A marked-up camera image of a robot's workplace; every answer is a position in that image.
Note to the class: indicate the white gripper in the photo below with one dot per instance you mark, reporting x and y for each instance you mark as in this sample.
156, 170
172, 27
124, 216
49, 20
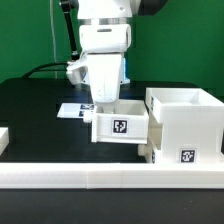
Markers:
104, 47

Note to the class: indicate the white drawer box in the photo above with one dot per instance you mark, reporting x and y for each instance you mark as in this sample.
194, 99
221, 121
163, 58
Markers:
127, 124
146, 150

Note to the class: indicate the white drawer cabinet frame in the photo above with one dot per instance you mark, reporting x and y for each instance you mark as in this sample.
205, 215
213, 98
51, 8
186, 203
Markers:
186, 125

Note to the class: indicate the white front drawer box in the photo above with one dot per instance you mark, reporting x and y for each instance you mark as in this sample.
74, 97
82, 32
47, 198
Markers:
146, 150

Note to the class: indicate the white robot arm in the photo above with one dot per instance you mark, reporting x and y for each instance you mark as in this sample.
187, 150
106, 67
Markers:
102, 12

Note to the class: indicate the marker sheet on table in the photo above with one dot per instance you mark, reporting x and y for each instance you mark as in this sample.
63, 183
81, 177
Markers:
74, 110

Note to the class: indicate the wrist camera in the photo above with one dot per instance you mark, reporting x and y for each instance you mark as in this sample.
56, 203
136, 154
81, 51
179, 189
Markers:
76, 71

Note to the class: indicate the white left fence rail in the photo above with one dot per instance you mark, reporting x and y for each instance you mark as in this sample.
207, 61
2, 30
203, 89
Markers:
4, 139

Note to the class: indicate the white fence rail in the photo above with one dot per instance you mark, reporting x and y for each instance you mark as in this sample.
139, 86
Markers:
4, 139
102, 176

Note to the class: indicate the white front fence rail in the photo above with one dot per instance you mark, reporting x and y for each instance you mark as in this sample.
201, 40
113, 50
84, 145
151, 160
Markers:
102, 176

